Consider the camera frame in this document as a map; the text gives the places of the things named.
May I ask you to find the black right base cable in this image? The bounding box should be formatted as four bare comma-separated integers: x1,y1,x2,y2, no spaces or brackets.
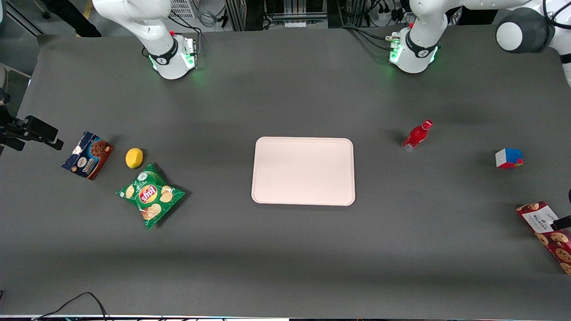
169,16,203,56

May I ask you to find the white vented box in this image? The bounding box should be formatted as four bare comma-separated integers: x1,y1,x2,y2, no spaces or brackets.
169,0,198,20

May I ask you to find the thin black table cable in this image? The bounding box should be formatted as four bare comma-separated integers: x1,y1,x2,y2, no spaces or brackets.
31,292,110,321

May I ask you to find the power strip with plugs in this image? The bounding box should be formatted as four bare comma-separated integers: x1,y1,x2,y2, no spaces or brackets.
377,4,404,23

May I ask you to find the black base cable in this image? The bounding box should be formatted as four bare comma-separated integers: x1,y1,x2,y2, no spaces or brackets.
169,16,203,56
339,23,395,52

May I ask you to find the person's dark trouser leg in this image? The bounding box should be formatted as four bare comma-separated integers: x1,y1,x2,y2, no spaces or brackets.
42,0,102,38

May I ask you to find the Rubik's cube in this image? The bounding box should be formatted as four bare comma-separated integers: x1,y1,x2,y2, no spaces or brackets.
495,148,524,169

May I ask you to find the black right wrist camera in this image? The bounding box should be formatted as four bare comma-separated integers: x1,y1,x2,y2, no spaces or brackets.
12,115,64,151

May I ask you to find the black left base cable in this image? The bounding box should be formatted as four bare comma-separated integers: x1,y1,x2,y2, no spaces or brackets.
339,23,395,52

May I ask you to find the grey coiled cable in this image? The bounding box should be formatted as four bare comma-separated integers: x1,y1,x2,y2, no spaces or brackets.
198,0,220,28

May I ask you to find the black equipment rack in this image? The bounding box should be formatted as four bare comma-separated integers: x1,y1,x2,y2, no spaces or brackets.
224,0,402,32

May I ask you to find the yellow lemon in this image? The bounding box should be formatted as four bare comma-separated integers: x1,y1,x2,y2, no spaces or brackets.
125,148,144,169

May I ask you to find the beige plastic tray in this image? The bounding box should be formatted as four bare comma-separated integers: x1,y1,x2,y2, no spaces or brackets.
251,136,356,207

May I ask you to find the red bottle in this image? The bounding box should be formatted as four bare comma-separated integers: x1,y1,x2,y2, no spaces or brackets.
401,119,434,152

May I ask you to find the blue chocolate cookie box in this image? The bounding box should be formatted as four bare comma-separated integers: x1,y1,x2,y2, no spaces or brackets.
61,131,115,181

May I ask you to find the green Lay's chip bag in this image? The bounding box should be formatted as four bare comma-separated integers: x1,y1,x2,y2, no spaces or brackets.
116,163,186,230

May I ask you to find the red cookie box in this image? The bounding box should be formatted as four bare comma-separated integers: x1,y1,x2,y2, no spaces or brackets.
516,201,571,276

